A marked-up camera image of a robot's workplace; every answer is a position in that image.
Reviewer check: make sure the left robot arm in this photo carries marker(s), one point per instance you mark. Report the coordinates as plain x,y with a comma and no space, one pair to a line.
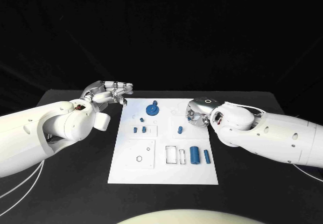
21,140

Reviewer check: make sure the thick blue cylinder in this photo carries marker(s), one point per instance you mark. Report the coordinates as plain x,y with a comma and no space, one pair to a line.
194,155

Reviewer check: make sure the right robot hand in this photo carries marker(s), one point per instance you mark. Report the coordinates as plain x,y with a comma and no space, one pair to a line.
201,105

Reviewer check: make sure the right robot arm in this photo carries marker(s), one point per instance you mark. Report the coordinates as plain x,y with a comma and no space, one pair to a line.
276,138

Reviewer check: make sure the blue gear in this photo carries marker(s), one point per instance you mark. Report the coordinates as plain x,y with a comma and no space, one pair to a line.
151,110

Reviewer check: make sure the white task board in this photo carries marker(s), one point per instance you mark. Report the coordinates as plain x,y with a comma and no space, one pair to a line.
141,175

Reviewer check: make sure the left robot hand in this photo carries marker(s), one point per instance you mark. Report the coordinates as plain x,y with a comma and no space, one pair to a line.
101,97

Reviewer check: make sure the thin blue cylinder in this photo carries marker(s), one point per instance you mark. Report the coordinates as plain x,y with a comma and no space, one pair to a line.
206,156

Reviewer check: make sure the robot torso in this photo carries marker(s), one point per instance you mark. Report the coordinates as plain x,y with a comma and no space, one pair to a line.
193,217

